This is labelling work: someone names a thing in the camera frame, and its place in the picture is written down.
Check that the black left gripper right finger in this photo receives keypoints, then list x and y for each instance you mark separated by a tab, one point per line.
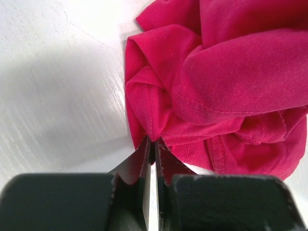
188	201

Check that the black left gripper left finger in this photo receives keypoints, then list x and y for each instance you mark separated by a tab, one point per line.
113	201

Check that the pink t shirt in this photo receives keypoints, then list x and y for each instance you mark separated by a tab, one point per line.
223	82

